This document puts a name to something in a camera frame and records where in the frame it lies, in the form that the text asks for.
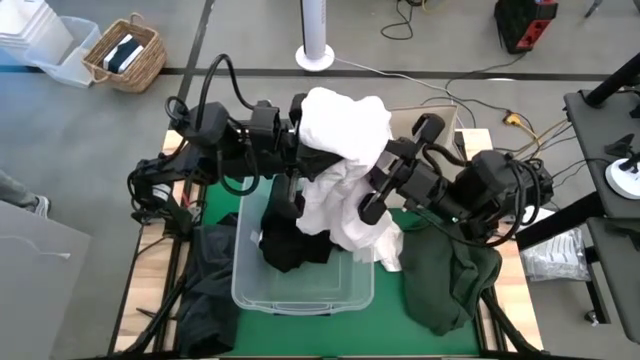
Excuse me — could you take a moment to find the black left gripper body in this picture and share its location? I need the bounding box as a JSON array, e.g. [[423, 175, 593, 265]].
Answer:
[[277, 119, 346, 181]]

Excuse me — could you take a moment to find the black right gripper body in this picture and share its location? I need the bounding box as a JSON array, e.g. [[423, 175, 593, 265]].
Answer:
[[382, 134, 451, 211]]

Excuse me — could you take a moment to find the small white garment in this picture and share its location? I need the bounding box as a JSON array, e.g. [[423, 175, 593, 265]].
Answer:
[[369, 224, 405, 274]]

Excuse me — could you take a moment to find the large white garment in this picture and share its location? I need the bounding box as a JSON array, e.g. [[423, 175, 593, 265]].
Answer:
[[296, 86, 401, 254]]

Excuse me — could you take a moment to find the black garment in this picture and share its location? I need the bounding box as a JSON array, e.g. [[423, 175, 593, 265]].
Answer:
[[258, 197, 346, 274]]

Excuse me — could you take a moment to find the dark green garment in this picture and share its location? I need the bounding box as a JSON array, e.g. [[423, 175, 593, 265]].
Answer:
[[398, 214, 504, 337]]

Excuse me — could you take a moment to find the dark charcoal garment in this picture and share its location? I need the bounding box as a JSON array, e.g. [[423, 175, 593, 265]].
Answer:
[[174, 212, 241, 359]]

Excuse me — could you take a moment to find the open cardboard box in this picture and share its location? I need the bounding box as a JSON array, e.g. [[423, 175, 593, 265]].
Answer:
[[387, 103, 475, 209]]

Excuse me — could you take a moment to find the white tower fan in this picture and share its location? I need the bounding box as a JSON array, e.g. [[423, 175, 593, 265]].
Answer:
[[294, 0, 336, 73]]

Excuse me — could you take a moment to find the clear plastic storage bin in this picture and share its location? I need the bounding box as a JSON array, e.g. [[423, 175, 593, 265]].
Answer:
[[230, 169, 376, 316]]

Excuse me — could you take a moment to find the green table mat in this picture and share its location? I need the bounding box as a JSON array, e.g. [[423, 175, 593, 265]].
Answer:
[[202, 179, 481, 357]]

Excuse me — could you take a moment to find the black and red rack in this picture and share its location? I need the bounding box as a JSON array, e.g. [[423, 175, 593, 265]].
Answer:
[[493, 0, 560, 55]]

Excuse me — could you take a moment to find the black support beam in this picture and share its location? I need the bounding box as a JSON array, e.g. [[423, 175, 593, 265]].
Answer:
[[514, 192, 609, 252]]

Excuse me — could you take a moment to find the woven wicker basket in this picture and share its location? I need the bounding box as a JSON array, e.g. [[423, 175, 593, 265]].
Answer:
[[81, 13, 167, 95]]

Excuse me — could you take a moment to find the clear bag of white items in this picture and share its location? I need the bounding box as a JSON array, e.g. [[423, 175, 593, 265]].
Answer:
[[519, 207, 591, 284]]

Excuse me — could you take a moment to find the black side table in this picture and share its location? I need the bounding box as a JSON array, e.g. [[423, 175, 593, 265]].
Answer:
[[563, 89, 640, 346]]

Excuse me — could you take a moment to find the navy and white box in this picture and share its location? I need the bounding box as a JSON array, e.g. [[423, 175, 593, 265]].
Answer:
[[102, 33, 145, 75]]

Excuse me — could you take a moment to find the black slanted pole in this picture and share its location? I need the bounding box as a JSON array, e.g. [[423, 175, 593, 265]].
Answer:
[[583, 52, 640, 109]]

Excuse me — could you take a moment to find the white round device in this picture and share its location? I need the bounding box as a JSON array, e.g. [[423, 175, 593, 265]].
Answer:
[[604, 157, 640, 201]]

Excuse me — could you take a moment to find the clear plastic tub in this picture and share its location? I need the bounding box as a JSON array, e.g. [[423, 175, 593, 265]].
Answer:
[[22, 15, 102, 89]]

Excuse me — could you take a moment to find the person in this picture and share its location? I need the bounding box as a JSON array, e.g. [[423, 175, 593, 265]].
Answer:
[[0, 168, 51, 220]]

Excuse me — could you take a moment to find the grey flat board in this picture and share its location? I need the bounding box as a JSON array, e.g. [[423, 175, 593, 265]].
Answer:
[[0, 199, 92, 360]]

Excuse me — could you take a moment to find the stack of white lids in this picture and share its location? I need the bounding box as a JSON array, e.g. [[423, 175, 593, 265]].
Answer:
[[0, 0, 74, 66]]

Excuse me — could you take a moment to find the white fan cable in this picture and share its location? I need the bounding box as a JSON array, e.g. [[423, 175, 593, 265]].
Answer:
[[333, 57, 476, 129]]

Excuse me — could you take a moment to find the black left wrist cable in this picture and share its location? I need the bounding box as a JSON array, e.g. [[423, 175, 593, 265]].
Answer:
[[167, 52, 261, 197]]

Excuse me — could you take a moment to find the yellow cable with plug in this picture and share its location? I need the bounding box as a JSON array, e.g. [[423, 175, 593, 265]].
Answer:
[[499, 112, 571, 176]]

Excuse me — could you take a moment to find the black floor cable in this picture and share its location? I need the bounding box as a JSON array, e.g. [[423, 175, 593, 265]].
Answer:
[[379, 0, 416, 41]]

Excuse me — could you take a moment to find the black aluminium table frame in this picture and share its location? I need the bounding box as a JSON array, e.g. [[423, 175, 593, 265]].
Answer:
[[112, 127, 544, 360]]

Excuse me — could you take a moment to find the black mount bracket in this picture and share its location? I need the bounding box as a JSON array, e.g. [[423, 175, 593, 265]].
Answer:
[[603, 132, 640, 174]]

